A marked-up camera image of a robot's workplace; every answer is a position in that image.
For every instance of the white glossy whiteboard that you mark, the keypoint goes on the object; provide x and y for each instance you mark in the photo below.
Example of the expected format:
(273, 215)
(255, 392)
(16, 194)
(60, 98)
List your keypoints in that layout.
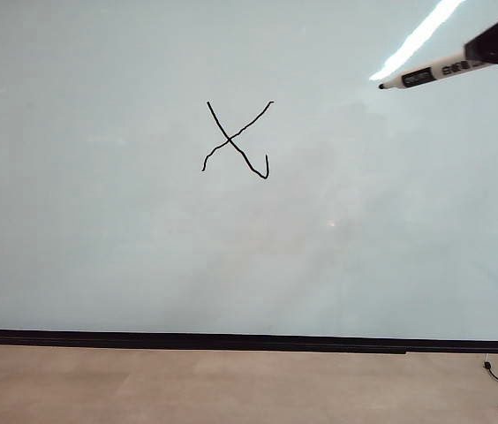
(143, 243)

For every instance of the white whiteboard marker pen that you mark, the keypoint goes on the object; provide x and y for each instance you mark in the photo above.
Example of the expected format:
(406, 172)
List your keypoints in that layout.
(439, 73)

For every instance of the black marker ink mark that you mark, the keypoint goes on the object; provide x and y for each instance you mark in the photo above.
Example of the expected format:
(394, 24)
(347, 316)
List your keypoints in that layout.
(230, 139)

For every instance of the black whiteboard frame rail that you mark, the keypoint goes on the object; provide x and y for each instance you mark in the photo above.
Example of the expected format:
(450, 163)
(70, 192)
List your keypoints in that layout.
(231, 342)

